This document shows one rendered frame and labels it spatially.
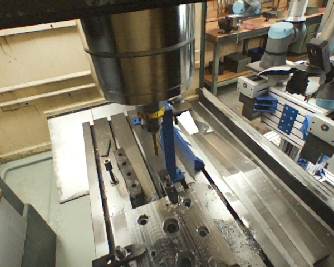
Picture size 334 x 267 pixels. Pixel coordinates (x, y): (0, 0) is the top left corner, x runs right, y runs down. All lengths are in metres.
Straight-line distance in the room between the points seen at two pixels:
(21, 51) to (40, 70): 0.12
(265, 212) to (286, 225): 0.09
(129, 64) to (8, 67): 1.21
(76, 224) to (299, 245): 0.96
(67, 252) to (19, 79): 0.93
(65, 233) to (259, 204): 0.88
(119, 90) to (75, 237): 0.94
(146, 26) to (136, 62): 0.04
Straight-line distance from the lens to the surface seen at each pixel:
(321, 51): 0.70
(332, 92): 0.90
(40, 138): 1.64
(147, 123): 0.38
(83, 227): 1.17
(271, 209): 1.05
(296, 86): 0.74
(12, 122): 1.59
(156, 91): 0.28
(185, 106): 0.66
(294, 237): 1.03
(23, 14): 0.20
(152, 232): 0.64
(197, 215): 0.66
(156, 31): 0.26
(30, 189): 1.53
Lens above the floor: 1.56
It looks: 38 degrees down
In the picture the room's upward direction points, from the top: 5 degrees counter-clockwise
